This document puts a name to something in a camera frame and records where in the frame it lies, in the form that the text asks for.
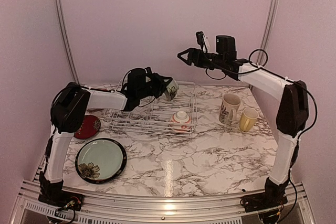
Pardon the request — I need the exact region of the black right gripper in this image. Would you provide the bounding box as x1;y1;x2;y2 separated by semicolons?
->
177;48;225;70

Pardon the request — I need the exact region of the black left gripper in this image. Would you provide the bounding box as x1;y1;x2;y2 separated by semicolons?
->
137;72;172;99

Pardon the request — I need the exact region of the light green floral bowl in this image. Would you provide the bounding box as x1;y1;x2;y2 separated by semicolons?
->
164;79;179;101

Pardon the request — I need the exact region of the tall seashell ceramic mug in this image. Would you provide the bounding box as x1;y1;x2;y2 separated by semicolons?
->
218;94;241;125

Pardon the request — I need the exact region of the yellow ceramic mug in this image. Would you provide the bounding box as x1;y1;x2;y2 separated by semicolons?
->
239;108;259;132

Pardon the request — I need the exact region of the red floral plate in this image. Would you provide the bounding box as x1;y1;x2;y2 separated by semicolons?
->
74;115;101;140

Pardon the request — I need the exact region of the light green floral plate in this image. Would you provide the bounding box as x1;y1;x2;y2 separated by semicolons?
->
76;140;125;182

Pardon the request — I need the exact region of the black striped large plate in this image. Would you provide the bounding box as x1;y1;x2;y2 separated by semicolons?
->
75;138;128;185

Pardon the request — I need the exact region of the pink dotted scalloped plate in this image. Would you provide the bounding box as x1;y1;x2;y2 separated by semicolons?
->
91;88;109;92

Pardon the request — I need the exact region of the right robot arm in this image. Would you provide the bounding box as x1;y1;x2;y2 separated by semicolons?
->
177;32;309;207

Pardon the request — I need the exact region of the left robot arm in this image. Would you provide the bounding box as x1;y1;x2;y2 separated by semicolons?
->
39;67;179;206

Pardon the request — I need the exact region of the white red patterned bowl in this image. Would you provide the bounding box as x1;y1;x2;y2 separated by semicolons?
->
169;110;191;132

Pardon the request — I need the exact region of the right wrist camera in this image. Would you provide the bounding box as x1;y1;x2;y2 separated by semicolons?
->
196;31;210;53

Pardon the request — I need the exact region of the white wire dish rack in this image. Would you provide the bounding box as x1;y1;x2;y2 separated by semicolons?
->
101;81;198;135

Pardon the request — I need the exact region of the right aluminium frame post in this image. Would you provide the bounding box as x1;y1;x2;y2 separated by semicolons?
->
260;0;280;51

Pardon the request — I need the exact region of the aluminium frame post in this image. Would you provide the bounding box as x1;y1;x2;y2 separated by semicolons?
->
54;0;80;83
260;0;280;51

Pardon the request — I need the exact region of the left aluminium frame post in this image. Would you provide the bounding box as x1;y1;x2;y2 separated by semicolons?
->
54;0;80;83

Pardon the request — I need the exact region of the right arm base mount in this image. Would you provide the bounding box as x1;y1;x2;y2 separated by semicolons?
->
240;178;289;212

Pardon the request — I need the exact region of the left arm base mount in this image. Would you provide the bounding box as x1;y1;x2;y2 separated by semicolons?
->
38;177;84;211

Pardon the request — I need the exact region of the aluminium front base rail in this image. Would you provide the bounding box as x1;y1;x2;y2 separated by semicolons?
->
15;179;317;224

